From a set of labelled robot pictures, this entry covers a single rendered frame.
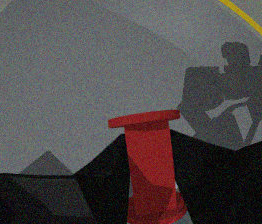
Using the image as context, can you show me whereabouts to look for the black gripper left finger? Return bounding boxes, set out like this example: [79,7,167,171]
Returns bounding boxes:
[0,133,130,224]

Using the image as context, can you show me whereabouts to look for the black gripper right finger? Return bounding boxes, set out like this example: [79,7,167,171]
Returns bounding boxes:
[170,129,262,224]

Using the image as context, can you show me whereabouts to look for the grey crank handle with red knob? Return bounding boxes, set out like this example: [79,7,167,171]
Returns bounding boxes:
[108,111,192,224]

